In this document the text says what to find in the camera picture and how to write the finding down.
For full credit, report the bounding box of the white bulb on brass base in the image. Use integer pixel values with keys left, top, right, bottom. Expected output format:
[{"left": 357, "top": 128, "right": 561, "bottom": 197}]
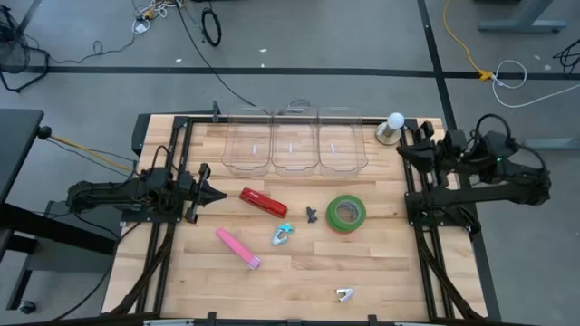
[{"left": 374, "top": 111, "right": 406, "bottom": 147}]

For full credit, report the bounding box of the coiled black cable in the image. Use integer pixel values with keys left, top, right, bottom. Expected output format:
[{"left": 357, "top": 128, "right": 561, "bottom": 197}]
[{"left": 200, "top": 7, "right": 224, "bottom": 48}]

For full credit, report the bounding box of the grey table leg base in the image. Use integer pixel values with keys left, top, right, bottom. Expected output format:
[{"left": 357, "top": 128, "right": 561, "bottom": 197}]
[{"left": 478, "top": 0, "right": 568, "bottom": 35}]

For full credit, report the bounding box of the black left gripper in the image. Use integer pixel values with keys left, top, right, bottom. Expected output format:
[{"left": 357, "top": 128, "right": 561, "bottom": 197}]
[{"left": 179, "top": 163, "right": 227, "bottom": 225}]

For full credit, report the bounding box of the clear plastic bin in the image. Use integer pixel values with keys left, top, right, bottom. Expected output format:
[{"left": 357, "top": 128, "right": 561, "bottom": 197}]
[
  {"left": 317, "top": 106, "right": 370, "bottom": 178},
  {"left": 270, "top": 106, "right": 321, "bottom": 177},
  {"left": 220, "top": 106, "right": 274, "bottom": 177}
]

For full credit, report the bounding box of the black desk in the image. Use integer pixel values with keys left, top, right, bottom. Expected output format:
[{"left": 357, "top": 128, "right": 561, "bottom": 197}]
[{"left": 0, "top": 108, "right": 123, "bottom": 314}]

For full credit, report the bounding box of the grey-blue staple remover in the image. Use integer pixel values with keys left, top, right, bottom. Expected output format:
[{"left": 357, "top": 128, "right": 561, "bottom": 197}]
[{"left": 270, "top": 227, "right": 290, "bottom": 247}]

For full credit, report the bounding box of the green tape roll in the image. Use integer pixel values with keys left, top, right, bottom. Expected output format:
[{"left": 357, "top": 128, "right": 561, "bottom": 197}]
[{"left": 324, "top": 194, "right": 368, "bottom": 235}]

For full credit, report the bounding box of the black cable tangle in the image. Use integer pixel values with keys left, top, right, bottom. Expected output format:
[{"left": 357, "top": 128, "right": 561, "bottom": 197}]
[{"left": 551, "top": 37, "right": 580, "bottom": 74}]

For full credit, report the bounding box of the red stapler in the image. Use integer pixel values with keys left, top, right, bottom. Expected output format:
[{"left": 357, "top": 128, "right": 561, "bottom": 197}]
[{"left": 238, "top": 187, "right": 289, "bottom": 220}]

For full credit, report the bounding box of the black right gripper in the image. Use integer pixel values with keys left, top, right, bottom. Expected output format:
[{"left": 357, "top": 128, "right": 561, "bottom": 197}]
[{"left": 396, "top": 120, "right": 472, "bottom": 176}]

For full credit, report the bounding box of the white power strip cable cluster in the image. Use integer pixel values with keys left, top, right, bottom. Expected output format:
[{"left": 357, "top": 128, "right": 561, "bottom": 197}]
[{"left": 130, "top": 0, "right": 183, "bottom": 35}]

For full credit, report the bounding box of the grey table foot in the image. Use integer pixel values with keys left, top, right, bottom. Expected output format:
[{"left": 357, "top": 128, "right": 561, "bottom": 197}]
[{"left": 519, "top": 137, "right": 580, "bottom": 152}]

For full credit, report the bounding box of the black aluminium rig frame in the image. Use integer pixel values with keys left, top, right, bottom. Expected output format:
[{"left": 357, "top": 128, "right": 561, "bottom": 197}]
[{"left": 101, "top": 115, "right": 491, "bottom": 326}]

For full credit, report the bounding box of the yellow extension cord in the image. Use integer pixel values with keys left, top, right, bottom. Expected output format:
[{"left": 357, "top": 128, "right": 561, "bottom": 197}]
[{"left": 442, "top": 0, "right": 495, "bottom": 83}]

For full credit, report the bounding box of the black cable loop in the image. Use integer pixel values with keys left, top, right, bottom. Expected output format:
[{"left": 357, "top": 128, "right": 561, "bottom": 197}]
[{"left": 284, "top": 98, "right": 314, "bottom": 115}]

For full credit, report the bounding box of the long black floor cable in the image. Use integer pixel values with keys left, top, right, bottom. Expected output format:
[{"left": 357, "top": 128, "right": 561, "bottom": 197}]
[{"left": 173, "top": 0, "right": 257, "bottom": 108}]

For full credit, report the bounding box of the yellow cord with black knob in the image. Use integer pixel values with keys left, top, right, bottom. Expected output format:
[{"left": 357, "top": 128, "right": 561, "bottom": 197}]
[{"left": 36, "top": 125, "right": 138, "bottom": 174}]

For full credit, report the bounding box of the thin black cable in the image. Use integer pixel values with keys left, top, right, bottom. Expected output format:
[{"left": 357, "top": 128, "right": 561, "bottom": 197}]
[{"left": 48, "top": 32, "right": 138, "bottom": 65}]

